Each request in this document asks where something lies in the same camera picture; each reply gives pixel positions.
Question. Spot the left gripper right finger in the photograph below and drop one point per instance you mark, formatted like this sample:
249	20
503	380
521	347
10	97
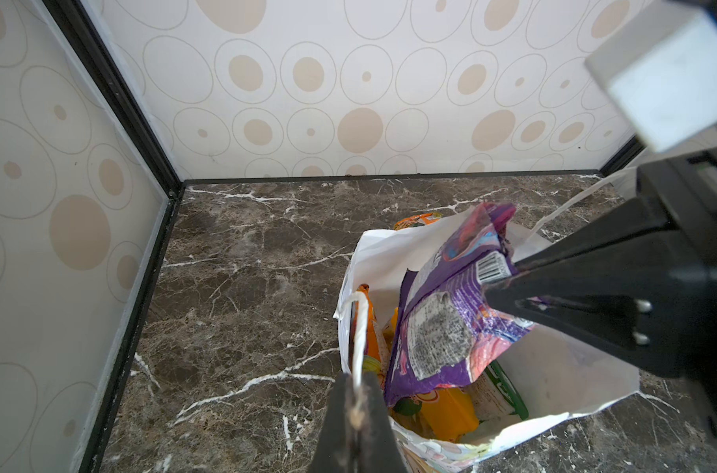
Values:
378	449

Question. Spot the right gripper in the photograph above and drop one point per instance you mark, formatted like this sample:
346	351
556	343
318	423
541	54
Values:
639	283

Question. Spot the yellow snack bag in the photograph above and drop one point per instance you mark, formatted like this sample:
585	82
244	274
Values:
444	413

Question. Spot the white paper bag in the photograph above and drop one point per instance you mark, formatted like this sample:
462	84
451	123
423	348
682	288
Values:
560	379

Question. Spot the purple snack packet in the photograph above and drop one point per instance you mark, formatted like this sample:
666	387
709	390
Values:
447	332

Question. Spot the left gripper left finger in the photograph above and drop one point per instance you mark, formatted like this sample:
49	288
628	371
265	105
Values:
336	439

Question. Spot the green packet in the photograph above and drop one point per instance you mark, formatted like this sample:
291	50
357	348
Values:
495	397

